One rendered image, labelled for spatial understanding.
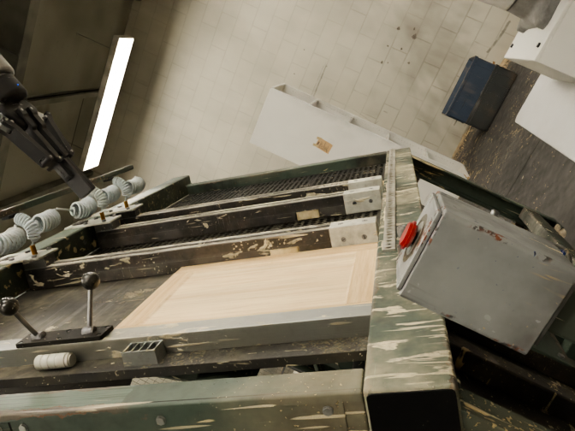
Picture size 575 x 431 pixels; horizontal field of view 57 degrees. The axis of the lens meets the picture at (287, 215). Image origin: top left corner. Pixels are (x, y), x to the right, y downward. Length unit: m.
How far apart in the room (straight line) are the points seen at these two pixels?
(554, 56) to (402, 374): 0.54
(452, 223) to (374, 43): 5.88
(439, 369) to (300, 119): 4.55
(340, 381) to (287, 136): 4.58
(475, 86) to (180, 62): 3.55
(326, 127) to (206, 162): 2.35
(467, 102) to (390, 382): 4.84
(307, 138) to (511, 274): 4.61
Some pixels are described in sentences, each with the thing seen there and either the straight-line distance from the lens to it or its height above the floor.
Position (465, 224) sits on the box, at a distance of 0.64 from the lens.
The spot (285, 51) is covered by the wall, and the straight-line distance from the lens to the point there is 6.61.
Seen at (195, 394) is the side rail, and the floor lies 1.11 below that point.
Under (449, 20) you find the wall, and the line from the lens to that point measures 6.48.
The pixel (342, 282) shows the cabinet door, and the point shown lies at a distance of 1.18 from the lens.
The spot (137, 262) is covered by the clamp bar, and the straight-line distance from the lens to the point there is 1.62.
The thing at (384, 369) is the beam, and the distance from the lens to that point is 0.77.
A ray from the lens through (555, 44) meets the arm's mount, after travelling 0.95.
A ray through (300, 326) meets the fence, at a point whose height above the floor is 1.00.
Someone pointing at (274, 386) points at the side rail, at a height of 1.01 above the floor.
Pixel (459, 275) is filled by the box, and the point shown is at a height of 0.87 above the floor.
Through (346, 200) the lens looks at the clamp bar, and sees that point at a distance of 1.81.
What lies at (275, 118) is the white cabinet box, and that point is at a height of 1.89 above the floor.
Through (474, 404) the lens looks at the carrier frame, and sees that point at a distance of 0.78.
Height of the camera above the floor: 1.04
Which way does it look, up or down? 4 degrees up
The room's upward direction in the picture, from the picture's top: 65 degrees counter-clockwise
